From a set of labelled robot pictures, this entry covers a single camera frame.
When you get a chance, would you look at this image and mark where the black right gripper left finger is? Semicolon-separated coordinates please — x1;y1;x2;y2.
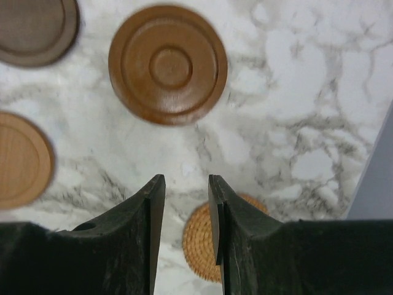
1;175;166;294

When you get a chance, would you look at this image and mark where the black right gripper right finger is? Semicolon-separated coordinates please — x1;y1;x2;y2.
208;175;392;294

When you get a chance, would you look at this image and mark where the woven rattan coaster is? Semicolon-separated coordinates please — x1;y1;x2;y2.
182;192;271;284

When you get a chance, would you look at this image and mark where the light brown wooden coaster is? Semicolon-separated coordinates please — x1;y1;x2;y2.
1;111;55;210

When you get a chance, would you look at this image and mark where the brown ringed wooden saucer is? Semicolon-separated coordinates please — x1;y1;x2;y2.
108;5;228;125

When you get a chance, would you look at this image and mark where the dark brown wooden coaster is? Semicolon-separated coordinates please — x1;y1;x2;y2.
1;1;80;67

